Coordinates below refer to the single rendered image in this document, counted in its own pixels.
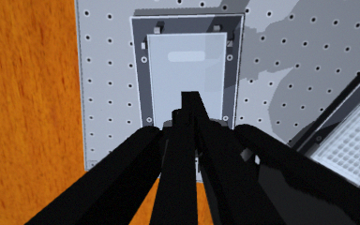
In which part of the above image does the clear rectangular plastic lid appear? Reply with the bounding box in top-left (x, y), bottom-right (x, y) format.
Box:
top-left (147, 33), bottom-right (227, 130)

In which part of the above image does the grey flat rectangular base plate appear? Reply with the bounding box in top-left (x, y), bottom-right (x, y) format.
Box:
top-left (74, 0), bottom-right (360, 171)

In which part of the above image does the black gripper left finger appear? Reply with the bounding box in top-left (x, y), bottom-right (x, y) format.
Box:
top-left (23, 91), bottom-right (198, 225)

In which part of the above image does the white multi-well plate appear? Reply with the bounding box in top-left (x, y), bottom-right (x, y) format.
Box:
top-left (311, 102), bottom-right (360, 186)

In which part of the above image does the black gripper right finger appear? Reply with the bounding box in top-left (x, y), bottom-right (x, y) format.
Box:
top-left (190, 91), bottom-right (360, 225)

